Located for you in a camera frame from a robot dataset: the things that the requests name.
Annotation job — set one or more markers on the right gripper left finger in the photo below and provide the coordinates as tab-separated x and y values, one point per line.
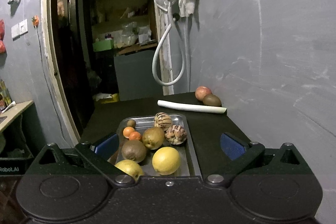
96	155

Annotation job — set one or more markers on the brown kiwi by apple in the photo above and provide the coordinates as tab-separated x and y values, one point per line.
212	100

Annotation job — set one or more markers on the dark grey cabinet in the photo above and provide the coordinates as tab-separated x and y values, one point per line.
134	76

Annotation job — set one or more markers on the yellow lemon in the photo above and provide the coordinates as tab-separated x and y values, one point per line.
166	161

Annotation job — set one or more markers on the metal baking tray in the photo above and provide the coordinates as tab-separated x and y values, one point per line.
189	162

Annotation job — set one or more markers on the green pear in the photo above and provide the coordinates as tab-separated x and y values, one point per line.
131	168

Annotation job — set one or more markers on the green-brown pear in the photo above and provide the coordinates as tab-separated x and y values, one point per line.
153	138

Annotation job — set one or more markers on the white wall switch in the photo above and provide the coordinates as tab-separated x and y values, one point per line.
19	29

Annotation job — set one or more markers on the yellow bin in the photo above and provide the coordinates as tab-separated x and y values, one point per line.
103	98

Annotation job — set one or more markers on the green box on shelf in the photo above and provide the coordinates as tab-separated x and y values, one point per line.
103	45

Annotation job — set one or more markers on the wooden side shelf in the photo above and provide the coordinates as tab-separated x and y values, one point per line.
12	113

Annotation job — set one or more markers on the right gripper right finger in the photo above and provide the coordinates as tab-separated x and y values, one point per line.
241	155

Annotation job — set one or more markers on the small orange tangerine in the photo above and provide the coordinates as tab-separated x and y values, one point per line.
135	136
127	131

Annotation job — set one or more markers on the red apple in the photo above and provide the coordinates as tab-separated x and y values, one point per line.
201	92

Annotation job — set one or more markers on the white leek stalk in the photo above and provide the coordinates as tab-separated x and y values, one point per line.
191	107

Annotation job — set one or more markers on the brown kiwi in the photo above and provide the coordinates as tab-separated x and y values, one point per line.
134	150
212	100

